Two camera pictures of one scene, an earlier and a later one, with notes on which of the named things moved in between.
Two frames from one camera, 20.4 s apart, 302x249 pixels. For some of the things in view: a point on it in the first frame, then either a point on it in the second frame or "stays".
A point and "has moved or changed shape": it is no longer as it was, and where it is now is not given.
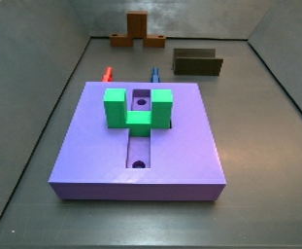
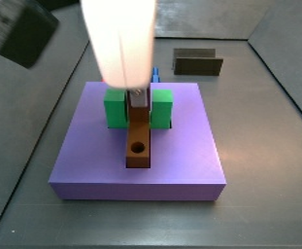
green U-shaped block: (138, 121) stays
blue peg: (157, 78) stays
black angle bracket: (196, 62) stays
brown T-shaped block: (137, 31) has moved or changed shape
